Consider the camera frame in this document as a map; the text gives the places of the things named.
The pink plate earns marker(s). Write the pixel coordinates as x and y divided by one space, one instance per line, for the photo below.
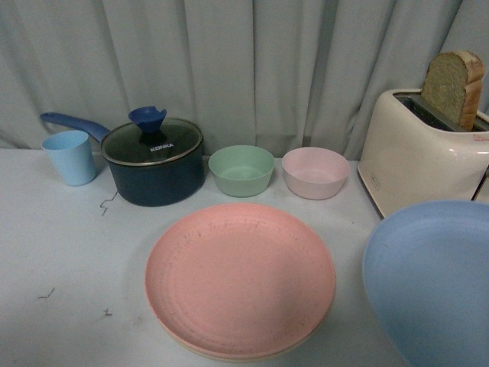
241 242

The blue plate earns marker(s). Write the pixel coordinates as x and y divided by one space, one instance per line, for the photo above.
425 273

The green bowl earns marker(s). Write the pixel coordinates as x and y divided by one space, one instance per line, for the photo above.
242 170

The pink bowl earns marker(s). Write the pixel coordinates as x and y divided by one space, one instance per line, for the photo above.
314 173

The dark blue saucepan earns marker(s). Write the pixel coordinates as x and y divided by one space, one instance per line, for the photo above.
155 185

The glass pot lid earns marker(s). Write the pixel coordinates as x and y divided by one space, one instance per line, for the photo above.
151 138

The grey curtain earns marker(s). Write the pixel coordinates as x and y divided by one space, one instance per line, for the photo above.
277 74

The cream toaster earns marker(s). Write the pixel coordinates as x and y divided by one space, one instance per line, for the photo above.
412 154

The beige plate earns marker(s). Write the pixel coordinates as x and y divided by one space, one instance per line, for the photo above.
238 322

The light blue cup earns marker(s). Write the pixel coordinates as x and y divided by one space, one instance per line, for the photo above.
70 154

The bread slice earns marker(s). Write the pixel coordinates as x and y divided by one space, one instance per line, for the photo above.
453 86

